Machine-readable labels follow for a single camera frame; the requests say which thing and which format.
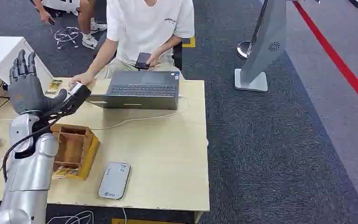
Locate background person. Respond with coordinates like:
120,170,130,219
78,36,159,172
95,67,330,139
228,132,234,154
32,0,108,50

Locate single printed card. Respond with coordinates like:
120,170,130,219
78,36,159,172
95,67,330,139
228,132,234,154
46,79,63,95

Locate white wire stand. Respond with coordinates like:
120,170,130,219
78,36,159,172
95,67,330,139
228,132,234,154
54,26,81,49

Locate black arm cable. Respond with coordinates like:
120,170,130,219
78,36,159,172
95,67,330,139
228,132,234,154
2,116,64,183

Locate wooden card box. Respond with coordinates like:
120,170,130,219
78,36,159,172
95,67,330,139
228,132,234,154
49,123,101,181

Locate red floor tape line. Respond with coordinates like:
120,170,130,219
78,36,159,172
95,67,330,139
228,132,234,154
291,0,358,118

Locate white laptop cable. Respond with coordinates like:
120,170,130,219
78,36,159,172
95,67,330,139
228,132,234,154
0,94,191,131

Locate person's hand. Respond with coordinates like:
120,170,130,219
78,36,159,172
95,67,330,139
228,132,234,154
146,51,163,67
70,71,96,87

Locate chrome stanchion post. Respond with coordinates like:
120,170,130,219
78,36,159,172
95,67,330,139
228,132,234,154
237,0,269,60

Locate white sneaker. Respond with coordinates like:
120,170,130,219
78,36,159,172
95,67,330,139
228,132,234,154
82,33,99,50
90,21,108,34

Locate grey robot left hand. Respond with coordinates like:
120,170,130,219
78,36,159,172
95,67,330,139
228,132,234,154
7,49,69,116

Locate person's right hand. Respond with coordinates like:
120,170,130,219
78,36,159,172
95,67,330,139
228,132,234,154
70,71,96,87

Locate white cables under desk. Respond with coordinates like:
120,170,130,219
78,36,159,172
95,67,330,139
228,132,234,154
46,210,95,224

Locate black chair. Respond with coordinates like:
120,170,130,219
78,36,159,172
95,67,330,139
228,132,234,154
172,38,192,71

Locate grey laptop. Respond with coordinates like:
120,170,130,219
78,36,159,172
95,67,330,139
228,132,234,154
86,71,180,111

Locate black smartphone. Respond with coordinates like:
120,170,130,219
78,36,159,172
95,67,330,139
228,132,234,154
135,52,152,70

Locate grey flat card reader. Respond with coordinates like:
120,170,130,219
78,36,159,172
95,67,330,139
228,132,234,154
97,161,131,200

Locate white side table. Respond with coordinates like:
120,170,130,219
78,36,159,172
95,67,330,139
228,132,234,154
0,36,55,91

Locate person's left hand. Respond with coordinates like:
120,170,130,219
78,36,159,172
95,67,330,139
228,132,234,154
146,51,163,67

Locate stack of cards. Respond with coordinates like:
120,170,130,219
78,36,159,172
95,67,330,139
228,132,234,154
51,166,80,180

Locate seated person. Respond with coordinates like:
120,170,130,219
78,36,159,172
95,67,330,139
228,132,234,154
69,0,196,87

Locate grey kiosk stand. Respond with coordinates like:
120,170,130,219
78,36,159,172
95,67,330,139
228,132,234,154
234,0,288,93

